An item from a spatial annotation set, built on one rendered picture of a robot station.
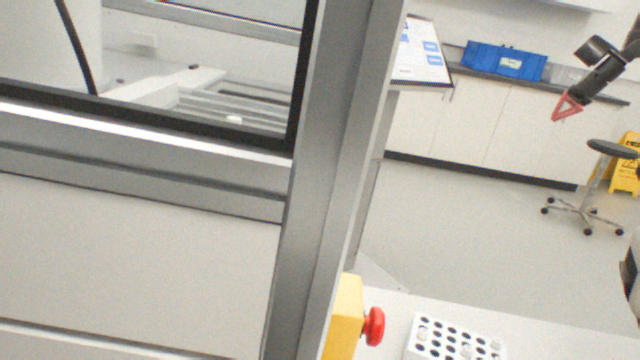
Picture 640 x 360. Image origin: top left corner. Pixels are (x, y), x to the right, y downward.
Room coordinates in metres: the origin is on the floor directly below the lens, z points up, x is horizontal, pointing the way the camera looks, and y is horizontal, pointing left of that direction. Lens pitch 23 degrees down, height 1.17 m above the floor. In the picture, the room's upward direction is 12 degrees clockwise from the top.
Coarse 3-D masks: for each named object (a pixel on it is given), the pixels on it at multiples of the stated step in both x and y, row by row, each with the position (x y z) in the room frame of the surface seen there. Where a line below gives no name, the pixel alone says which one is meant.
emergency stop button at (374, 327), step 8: (376, 312) 0.34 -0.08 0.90; (368, 320) 0.34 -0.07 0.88; (376, 320) 0.33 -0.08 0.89; (384, 320) 0.34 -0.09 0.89; (368, 328) 0.33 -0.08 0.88; (376, 328) 0.33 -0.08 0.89; (384, 328) 0.33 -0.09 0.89; (368, 336) 0.33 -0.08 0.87; (376, 336) 0.32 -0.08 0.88; (368, 344) 0.33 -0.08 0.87; (376, 344) 0.32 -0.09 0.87
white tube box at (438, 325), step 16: (416, 320) 0.46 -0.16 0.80; (432, 320) 0.47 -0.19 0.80; (416, 336) 0.44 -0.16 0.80; (432, 336) 0.44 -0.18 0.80; (448, 336) 0.45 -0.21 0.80; (464, 336) 0.46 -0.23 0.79; (480, 336) 0.46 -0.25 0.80; (416, 352) 0.40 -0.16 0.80; (432, 352) 0.42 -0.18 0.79; (448, 352) 0.42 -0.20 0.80; (480, 352) 0.44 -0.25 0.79; (496, 352) 0.44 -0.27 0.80
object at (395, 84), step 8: (408, 16) 1.78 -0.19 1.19; (416, 16) 1.81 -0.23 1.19; (424, 16) 1.85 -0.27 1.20; (440, 48) 1.82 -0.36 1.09; (448, 72) 1.77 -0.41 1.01; (392, 80) 1.51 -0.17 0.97; (400, 80) 1.54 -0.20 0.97; (408, 80) 1.57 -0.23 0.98; (392, 88) 1.54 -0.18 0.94; (400, 88) 1.56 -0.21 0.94; (408, 88) 1.59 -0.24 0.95; (416, 88) 1.61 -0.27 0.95; (424, 88) 1.64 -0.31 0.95; (432, 88) 1.67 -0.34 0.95; (440, 88) 1.70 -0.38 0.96; (448, 88) 1.73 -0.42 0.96
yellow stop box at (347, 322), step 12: (348, 276) 0.37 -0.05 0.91; (360, 276) 0.38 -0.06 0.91; (348, 288) 0.35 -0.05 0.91; (360, 288) 0.35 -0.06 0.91; (336, 300) 0.33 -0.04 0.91; (348, 300) 0.33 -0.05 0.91; (360, 300) 0.33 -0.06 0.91; (336, 312) 0.31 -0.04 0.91; (348, 312) 0.31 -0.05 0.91; (360, 312) 0.32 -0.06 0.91; (336, 324) 0.31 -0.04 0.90; (348, 324) 0.31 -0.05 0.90; (360, 324) 0.31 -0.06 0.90; (336, 336) 0.31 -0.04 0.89; (348, 336) 0.31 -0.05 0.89; (360, 336) 0.33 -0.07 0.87; (324, 348) 0.31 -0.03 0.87; (336, 348) 0.31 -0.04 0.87; (348, 348) 0.31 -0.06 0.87
